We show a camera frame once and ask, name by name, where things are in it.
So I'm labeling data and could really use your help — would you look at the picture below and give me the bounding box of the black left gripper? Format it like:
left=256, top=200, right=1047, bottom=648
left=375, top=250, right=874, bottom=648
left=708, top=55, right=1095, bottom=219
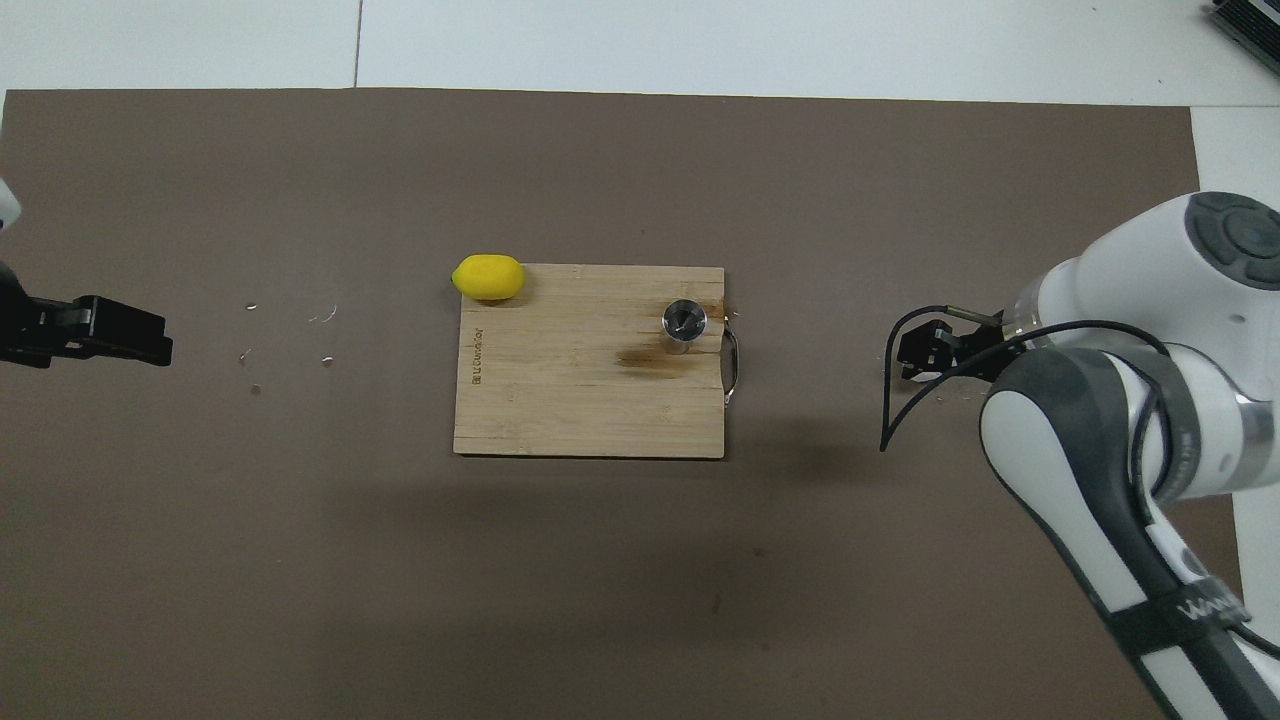
left=0, top=260, right=173, bottom=369

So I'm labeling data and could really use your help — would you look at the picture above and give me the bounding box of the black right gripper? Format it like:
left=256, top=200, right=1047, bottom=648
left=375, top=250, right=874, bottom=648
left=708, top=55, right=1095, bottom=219
left=897, top=320, right=1013, bottom=383

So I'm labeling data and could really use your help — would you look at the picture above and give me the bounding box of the steel jigger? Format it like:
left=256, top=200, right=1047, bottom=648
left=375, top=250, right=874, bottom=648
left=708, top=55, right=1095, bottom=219
left=661, top=298, right=708, bottom=358

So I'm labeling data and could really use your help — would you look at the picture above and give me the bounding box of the brown table mat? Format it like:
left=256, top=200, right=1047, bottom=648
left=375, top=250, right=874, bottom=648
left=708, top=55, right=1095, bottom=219
left=0, top=88, right=1258, bottom=720

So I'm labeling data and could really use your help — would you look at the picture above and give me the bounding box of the wooden cutting board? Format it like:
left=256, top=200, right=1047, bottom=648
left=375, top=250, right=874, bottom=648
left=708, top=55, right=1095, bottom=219
left=453, top=264, right=726, bottom=460

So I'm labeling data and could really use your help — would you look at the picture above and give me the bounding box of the yellow lemon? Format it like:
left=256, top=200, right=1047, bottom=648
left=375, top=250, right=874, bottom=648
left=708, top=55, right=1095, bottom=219
left=451, top=254, right=526, bottom=303

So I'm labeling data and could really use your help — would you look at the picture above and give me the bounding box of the grey ribbed device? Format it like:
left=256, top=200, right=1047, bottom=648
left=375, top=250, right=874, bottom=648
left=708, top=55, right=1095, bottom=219
left=1205, top=0, right=1280, bottom=76

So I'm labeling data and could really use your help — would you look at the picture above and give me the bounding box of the metal cutting board handle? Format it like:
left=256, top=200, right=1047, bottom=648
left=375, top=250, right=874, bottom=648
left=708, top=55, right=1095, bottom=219
left=720, top=320, right=743, bottom=406

